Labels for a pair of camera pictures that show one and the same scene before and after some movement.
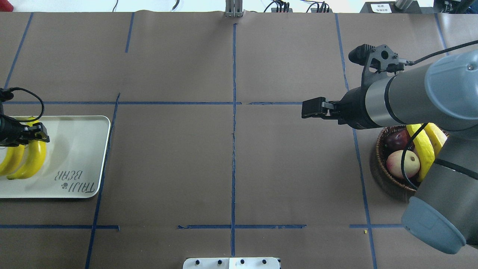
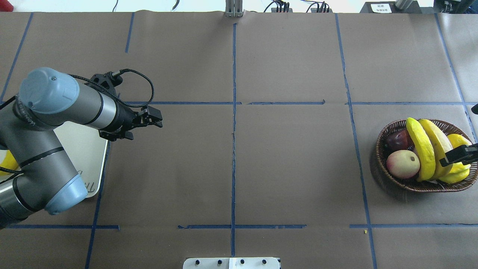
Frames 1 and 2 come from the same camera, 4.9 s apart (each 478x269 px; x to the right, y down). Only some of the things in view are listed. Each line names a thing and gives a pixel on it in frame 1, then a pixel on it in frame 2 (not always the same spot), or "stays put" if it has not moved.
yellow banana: [15, 156] stays put
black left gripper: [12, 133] to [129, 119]
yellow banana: [425, 147] stays put
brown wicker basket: [382, 156] stays put
